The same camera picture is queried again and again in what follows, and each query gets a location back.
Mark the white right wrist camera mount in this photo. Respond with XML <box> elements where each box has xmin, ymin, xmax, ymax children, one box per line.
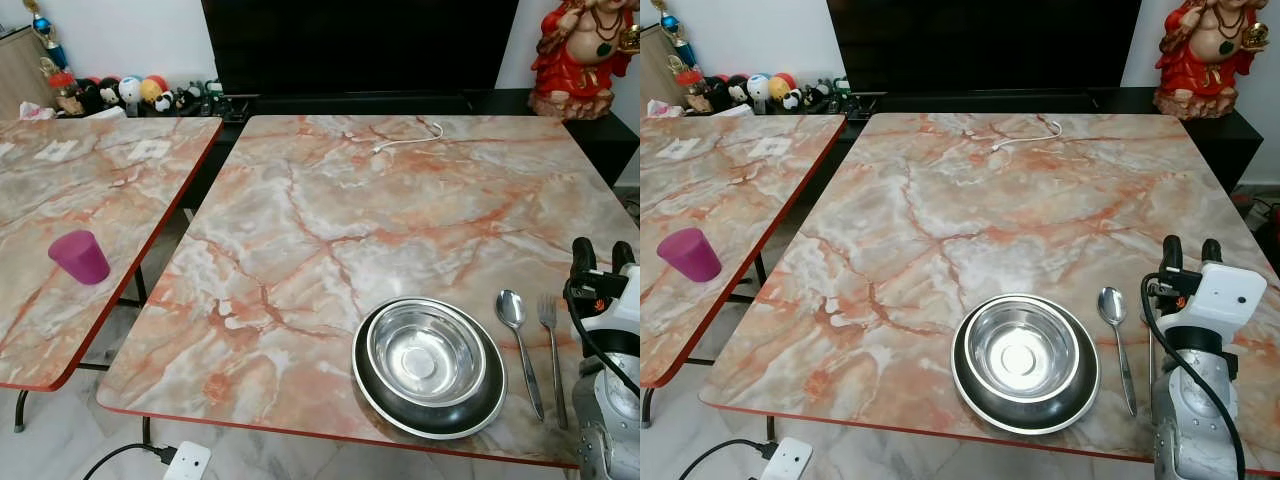
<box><xmin>583</xmin><ymin>265</ymin><xmax>641</xmax><ymax>336</ymax></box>
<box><xmin>1170</xmin><ymin>262</ymin><xmax>1268</xmax><ymax>331</ymax></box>

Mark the white power strip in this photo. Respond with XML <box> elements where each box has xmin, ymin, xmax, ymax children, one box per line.
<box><xmin>163</xmin><ymin>441</ymin><xmax>213</xmax><ymax>480</ymax></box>
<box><xmin>760</xmin><ymin>437</ymin><xmax>813</xmax><ymax>480</ymax></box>

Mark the red laughing buddha statue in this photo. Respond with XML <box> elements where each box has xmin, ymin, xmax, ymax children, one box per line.
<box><xmin>528</xmin><ymin>0</ymin><xmax>641</xmax><ymax>121</ymax></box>
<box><xmin>1153</xmin><ymin>0</ymin><xmax>1271</xmax><ymax>121</ymax></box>

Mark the black round toy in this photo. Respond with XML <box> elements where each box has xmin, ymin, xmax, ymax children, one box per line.
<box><xmin>78</xmin><ymin>78</ymin><xmax>119</xmax><ymax>113</ymax></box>
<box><xmin>705</xmin><ymin>76</ymin><xmax>746</xmax><ymax>111</ymax></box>

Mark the black television screen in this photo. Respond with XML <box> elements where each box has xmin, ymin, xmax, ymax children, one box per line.
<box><xmin>201</xmin><ymin>0</ymin><xmax>521</xmax><ymax>98</ymax></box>
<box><xmin>826</xmin><ymin>0</ymin><xmax>1143</xmax><ymax>96</ymax></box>

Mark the dark plate with white rim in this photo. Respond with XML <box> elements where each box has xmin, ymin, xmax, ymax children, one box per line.
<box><xmin>351</xmin><ymin>297</ymin><xmax>508</xmax><ymax>441</ymax></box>
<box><xmin>951</xmin><ymin>293</ymin><xmax>1101</xmax><ymax>436</ymax></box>

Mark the magenta plastic cup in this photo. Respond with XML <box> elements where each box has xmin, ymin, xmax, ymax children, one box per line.
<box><xmin>48</xmin><ymin>230</ymin><xmax>111</xmax><ymax>286</ymax></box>
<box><xmin>656</xmin><ymin>228</ymin><xmax>722</xmax><ymax>283</ymax></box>

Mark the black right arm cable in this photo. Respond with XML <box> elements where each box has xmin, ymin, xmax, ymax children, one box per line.
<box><xmin>1140</xmin><ymin>272</ymin><xmax>1247</xmax><ymax>480</ymax></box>
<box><xmin>562</xmin><ymin>278</ymin><xmax>641</xmax><ymax>399</ymax></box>

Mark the light wooden cabinet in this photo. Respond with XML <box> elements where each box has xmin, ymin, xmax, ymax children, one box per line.
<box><xmin>640</xmin><ymin>22</ymin><xmax>691</xmax><ymax>111</ymax></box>
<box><xmin>0</xmin><ymin>25</ymin><xmax>56</xmax><ymax>121</ymax></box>

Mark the shiny steel bowl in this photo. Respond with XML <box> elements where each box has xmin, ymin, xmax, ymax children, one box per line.
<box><xmin>366</xmin><ymin>300</ymin><xmax>488</xmax><ymax>408</ymax></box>
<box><xmin>964</xmin><ymin>297</ymin><xmax>1082</xmax><ymax>404</ymax></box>

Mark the steel spoon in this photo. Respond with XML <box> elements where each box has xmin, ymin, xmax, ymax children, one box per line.
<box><xmin>496</xmin><ymin>289</ymin><xmax>546</xmax><ymax>422</ymax></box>
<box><xmin>1098</xmin><ymin>286</ymin><xmax>1139</xmax><ymax>417</ymax></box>

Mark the thin white cable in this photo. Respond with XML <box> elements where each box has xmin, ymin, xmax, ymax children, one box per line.
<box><xmin>992</xmin><ymin>119</ymin><xmax>1064</xmax><ymax>153</ymax></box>
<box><xmin>372</xmin><ymin>121</ymin><xmax>444</xmax><ymax>155</ymax></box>

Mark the black power strip cable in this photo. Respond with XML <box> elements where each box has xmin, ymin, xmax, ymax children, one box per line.
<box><xmin>680</xmin><ymin>438</ymin><xmax>776</xmax><ymax>480</ymax></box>
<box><xmin>80</xmin><ymin>443</ymin><xmax>176</xmax><ymax>480</ymax></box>

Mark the colourful trophy ornament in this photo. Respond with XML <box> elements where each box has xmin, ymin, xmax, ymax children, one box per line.
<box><xmin>655</xmin><ymin>0</ymin><xmax>701</xmax><ymax>86</ymax></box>
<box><xmin>22</xmin><ymin>0</ymin><xmax>76</xmax><ymax>91</ymax></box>

